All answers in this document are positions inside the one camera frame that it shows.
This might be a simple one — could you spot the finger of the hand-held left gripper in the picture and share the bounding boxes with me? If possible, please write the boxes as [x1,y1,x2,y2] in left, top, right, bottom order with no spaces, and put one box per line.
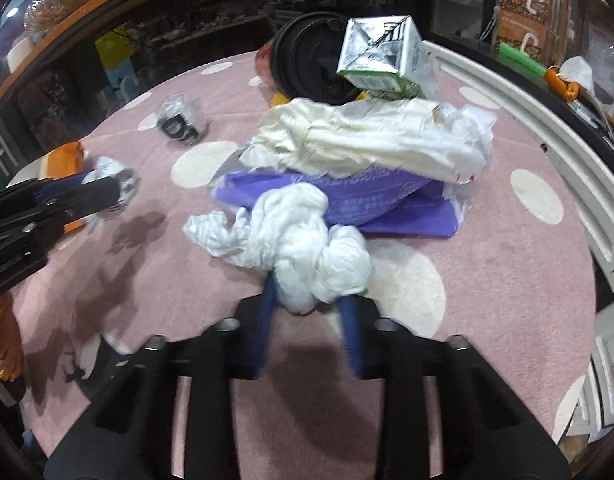
[0,219,70,263]
[0,174,125,228]

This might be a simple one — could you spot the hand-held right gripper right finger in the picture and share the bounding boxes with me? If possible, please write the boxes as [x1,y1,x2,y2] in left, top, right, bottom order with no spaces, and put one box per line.
[336,297,572,480]

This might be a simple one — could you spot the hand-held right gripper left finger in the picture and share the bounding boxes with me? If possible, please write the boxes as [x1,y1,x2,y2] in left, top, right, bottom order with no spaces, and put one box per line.
[44,277,278,480]

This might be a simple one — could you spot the clear packet with orange edge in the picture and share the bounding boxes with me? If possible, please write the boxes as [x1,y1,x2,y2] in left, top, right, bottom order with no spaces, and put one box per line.
[39,140,90,235]

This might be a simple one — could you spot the white printed wrapper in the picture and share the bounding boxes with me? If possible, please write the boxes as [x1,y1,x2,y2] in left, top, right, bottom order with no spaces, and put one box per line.
[82,156,140,222]

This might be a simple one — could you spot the white tissue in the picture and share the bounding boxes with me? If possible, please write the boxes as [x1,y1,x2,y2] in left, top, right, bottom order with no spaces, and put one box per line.
[183,182,372,317]

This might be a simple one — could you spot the red paper cup black lid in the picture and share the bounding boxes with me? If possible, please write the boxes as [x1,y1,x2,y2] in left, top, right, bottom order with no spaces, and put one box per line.
[254,11,370,107]

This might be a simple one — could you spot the person's left hand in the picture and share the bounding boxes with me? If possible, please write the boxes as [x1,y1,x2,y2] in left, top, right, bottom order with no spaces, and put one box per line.
[0,292,26,397]

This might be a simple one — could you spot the pink polka dot tablecloth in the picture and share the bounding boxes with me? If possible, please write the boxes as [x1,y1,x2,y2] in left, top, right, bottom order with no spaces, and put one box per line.
[9,50,598,480]

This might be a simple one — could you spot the small clear wrapper black item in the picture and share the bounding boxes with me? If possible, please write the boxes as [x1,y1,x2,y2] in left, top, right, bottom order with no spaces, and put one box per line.
[156,94,208,147]

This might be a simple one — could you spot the white jar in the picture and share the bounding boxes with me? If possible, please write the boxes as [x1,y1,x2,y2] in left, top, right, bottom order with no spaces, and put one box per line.
[7,35,44,77]

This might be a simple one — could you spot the purple plastic bag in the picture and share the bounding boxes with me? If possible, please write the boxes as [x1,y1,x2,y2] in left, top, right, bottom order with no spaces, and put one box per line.
[209,167,468,239]

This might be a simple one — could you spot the yellow blue bag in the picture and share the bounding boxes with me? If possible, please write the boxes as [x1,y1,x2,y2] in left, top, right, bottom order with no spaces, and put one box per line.
[96,30,138,92]

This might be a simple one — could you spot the gold ornament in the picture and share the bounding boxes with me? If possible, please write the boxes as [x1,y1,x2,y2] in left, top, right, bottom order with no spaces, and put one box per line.
[24,0,96,34]

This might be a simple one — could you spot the clear plastic bag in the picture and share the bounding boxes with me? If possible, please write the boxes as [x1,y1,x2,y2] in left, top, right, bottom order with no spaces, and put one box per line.
[427,100,498,201]

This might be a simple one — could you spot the small white drawer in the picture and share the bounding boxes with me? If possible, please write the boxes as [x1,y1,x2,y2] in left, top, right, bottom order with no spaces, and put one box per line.
[552,310,614,442]

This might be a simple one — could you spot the long white drawer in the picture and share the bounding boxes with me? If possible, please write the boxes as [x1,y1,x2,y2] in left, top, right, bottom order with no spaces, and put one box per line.
[422,40,614,277]

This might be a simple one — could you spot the silver green drink carton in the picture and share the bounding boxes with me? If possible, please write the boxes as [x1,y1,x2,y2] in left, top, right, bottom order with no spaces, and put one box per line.
[335,16,434,101]

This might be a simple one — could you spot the black vanity countertop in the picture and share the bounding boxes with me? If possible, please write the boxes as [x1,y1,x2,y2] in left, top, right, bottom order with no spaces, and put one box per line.
[487,42,614,161]

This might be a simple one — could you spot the green foam roller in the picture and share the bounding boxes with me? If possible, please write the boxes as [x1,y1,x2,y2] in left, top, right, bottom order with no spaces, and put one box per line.
[498,42,548,77]

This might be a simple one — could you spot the orange tool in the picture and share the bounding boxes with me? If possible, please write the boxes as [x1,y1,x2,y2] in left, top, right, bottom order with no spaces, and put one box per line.
[546,66,580,102]

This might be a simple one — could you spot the white face mask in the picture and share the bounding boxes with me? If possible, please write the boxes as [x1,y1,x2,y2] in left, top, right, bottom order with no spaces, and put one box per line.
[557,55,598,97]

